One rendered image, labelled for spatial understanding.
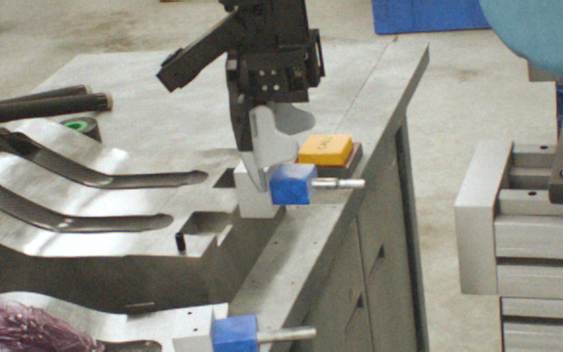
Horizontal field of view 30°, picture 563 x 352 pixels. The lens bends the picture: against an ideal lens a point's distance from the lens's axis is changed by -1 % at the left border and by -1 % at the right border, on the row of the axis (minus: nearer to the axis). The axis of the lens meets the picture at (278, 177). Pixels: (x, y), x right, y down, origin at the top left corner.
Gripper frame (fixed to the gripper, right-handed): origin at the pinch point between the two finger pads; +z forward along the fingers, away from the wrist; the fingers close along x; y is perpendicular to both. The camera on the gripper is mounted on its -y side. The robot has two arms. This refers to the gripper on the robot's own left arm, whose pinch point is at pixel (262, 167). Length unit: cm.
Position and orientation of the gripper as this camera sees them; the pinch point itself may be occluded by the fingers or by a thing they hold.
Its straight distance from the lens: 111.1
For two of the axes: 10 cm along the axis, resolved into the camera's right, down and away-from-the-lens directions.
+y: 9.5, -0.1, -3.0
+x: 2.7, -4.5, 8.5
